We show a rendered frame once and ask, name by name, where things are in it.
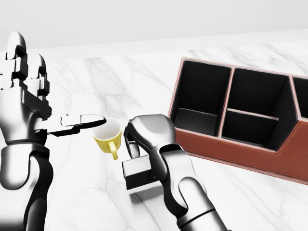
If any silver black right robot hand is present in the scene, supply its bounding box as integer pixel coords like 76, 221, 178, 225
123, 114, 178, 160

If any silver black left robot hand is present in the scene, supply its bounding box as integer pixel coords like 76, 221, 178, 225
0, 31, 107, 146

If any red-brown desk caddy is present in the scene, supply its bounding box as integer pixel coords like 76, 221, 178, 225
169, 57, 308, 186

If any yellow mug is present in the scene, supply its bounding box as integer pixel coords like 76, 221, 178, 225
92, 117, 122, 161

